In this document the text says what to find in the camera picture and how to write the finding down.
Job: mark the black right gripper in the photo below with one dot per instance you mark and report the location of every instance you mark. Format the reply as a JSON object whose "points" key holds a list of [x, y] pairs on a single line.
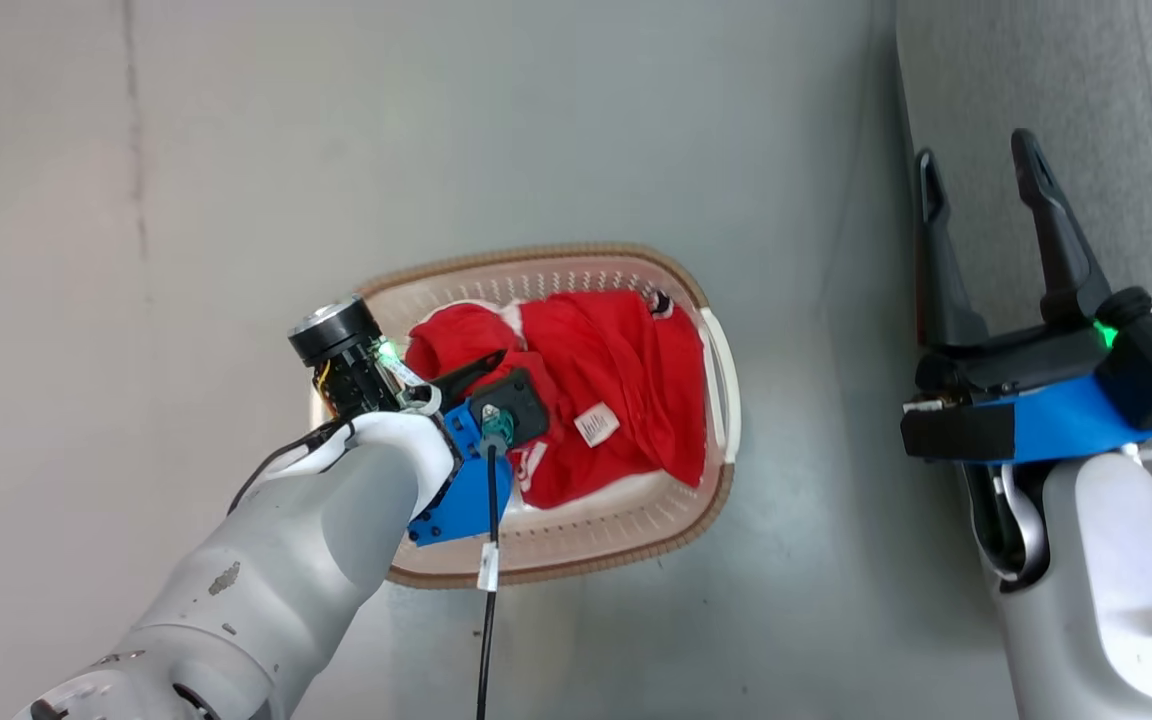
{"points": [[1016, 362]]}

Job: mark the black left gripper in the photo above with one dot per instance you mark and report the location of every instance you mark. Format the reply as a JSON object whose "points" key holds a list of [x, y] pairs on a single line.
{"points": [[336, 335]]}

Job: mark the red garment with white trim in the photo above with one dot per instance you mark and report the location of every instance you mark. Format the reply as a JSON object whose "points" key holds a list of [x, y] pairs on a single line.
{"points": [[616, 360]]}

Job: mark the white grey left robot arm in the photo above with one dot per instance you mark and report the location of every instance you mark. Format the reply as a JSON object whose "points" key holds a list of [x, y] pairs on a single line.
{"points": [[266, 580]]}

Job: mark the cream perforated laundry basket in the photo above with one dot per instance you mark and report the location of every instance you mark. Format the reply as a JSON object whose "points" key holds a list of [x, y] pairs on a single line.
{"points": [[586, 530]]}

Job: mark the grey fabric sofa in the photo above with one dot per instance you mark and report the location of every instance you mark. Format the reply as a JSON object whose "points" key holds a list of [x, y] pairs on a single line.
{"points": [[1116, 80]]}

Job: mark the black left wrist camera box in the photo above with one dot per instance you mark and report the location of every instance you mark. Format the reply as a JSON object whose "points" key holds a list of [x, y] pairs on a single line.
{"points": [[528, 400]]}

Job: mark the blue left camera bracket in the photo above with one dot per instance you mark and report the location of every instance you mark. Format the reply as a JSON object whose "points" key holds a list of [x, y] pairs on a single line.
{"points": [[466, 500]]}

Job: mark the blue camera bracket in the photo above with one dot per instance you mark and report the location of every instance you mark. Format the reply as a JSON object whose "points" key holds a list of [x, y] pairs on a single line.
{"points": [[1066, 420], [466, 500]]}

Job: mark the blue right camera bracket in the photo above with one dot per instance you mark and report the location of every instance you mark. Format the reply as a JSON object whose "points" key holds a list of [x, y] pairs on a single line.
{"points": [[1066, 420]]}

